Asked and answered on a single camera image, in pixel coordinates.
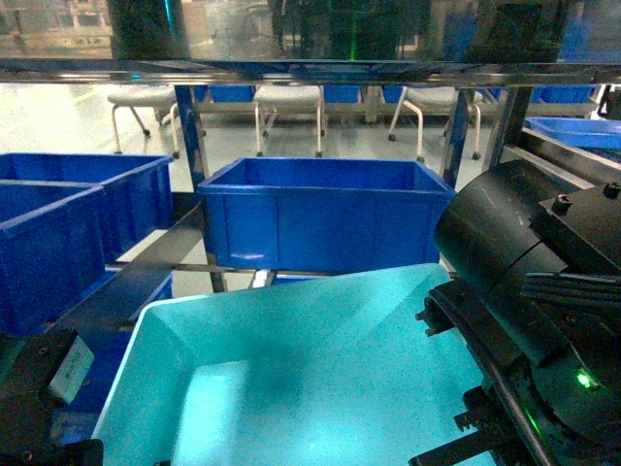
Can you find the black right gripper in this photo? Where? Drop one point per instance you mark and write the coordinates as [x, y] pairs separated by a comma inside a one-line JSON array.
[[567, 392]]

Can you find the blue bin front left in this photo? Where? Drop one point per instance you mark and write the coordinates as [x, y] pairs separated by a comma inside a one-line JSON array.
[[51, 250]]

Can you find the white stool right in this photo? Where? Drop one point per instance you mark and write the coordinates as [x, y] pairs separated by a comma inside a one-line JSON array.
[[434, 102]]

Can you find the blue bin left shelf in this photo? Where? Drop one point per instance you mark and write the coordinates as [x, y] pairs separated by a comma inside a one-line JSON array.
[[137, 190]]

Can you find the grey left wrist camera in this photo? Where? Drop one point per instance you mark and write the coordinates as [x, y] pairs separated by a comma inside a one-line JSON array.
[[68, 377]]

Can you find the white stool centre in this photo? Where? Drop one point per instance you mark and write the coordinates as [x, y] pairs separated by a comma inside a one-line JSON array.
[[271, 100]]

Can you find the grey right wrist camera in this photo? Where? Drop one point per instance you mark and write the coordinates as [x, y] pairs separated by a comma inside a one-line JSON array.
[[442, 306]]

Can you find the steel shelf upright post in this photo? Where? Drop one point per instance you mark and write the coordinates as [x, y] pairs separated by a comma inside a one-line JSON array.
[[192, 130]]

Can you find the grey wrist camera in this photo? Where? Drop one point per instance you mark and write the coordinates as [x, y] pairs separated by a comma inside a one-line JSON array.
[[442, 306], [68, 377]]

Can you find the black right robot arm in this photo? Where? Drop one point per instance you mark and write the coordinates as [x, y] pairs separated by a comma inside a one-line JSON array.
[[536, 297]]

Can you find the stainless steel shelf rail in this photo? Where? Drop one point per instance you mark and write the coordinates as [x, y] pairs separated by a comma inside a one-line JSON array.
[[298, 72]]

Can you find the blue bin centre shelf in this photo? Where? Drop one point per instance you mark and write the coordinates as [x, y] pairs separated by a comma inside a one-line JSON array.
[[326, 215]]

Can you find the teal plastic bin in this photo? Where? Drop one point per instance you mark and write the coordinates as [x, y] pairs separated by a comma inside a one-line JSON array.
[[329, 371]]

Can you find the blue bin shelf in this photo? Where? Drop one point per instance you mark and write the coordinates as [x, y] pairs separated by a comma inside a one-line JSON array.
[[137, 190], [326, 215]]

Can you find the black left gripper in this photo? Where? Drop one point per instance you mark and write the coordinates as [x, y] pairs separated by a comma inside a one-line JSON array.
[[27, 408]]

